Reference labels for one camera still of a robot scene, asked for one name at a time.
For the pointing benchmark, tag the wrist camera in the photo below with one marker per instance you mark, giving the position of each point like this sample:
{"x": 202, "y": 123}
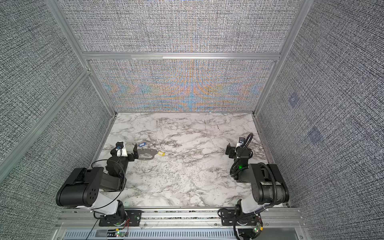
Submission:
{"x": 241, "y": 142}
{"x": 119, "y": 146}

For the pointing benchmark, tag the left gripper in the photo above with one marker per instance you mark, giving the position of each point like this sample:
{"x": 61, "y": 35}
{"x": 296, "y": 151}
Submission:
{"x": 130, "y": 153}

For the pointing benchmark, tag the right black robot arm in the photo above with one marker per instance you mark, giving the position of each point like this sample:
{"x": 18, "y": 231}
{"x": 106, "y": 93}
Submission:
{"x": 268, "y": 188}

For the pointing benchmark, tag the aluminium enclosure frame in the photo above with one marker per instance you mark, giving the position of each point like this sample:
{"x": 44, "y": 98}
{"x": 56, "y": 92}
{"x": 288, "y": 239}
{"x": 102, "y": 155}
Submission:
{"x": 42, "y": 64}

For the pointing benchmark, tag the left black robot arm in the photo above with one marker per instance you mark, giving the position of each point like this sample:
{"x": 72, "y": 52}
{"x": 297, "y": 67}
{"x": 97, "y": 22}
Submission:
{"x": 82, "y": 187}

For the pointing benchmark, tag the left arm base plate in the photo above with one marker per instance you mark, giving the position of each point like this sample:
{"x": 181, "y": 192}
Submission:
{"x": 130, "y": 218}

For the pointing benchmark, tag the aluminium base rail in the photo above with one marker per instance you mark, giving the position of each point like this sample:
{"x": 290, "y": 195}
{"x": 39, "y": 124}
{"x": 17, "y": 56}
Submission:
{"x": 177, "y": 224}

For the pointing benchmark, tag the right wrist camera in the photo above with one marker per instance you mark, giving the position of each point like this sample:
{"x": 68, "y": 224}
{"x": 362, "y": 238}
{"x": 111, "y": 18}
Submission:
{"x": 241, "y": 142}

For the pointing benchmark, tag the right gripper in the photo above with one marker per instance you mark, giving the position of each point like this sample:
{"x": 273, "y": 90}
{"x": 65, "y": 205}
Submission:
{"x": 232, "y": 151}

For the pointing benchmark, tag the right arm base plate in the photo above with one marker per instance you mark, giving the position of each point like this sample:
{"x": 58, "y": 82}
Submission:
{"x": 229, "y": 217}

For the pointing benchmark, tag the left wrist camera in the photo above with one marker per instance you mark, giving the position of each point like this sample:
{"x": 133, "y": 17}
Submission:
{"x": 119, "y": 146}

